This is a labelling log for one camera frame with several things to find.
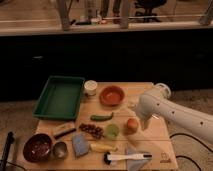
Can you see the green plastic tray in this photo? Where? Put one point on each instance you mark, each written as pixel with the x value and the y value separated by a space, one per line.
pixel 60 98

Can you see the red yellow apple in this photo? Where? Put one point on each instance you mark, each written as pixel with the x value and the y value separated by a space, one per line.
pixel 132 124

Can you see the black office chair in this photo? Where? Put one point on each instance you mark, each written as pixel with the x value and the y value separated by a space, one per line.
pixel 144 9

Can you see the bunch of dark grapes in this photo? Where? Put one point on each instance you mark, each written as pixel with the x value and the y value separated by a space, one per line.
pixel 95 131

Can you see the dark red bowl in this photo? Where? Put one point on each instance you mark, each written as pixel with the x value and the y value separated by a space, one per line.
pixel 37 148

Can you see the small metal cup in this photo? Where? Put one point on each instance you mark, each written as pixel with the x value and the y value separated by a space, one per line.
pixel 60 150

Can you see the green chili pepper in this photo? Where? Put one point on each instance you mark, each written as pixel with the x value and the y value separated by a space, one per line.
pixel 101 117

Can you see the wooden block eraser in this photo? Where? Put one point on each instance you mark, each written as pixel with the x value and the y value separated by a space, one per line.
pixel 63 129

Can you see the grey blue cloth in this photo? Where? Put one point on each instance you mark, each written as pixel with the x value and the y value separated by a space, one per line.
pixel 136 165

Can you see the black pole stand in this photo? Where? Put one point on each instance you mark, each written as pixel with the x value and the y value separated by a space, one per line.
pixel 6 150

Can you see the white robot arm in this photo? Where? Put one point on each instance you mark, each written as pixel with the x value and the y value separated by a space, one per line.
pixel 156 101

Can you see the yellow banana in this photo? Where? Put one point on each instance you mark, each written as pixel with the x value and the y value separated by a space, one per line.
pixel 102 147

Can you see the orange bowl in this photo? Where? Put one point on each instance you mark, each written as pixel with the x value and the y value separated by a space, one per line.
pixel 111 96

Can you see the white paper cup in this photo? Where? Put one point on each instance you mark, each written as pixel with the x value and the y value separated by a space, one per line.
pixel 90 87

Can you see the green plastic cup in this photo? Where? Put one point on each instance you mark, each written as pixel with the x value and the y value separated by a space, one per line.
pixel 111 131

